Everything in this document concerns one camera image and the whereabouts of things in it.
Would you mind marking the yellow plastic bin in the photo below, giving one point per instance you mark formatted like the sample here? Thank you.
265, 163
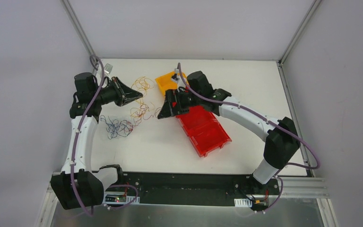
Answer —
165, 83

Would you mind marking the red bin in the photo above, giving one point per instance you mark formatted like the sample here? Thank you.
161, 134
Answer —
196, 117
208, 138

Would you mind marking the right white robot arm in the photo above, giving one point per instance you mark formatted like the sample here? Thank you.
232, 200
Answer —
279, 136

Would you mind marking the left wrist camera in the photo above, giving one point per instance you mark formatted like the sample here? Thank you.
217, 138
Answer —
108, 69

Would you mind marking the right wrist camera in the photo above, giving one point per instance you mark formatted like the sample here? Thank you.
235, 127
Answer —
175, 78

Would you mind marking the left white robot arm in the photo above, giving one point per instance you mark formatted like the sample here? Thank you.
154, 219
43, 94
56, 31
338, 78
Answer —
77, 185

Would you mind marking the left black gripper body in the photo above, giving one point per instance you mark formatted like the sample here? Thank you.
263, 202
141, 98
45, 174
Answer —
117, 92

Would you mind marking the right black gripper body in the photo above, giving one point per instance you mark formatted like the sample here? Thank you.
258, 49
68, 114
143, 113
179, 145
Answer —
173, 103

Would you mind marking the red middle bin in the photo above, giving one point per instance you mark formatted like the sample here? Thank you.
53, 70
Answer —
196, 117

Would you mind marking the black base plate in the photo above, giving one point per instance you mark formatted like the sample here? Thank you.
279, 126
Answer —
117, 196

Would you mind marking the red front bin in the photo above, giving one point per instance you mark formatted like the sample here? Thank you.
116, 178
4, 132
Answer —
208, 138

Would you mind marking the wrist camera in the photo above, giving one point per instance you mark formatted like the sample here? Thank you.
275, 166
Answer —
175, 78
108, 69

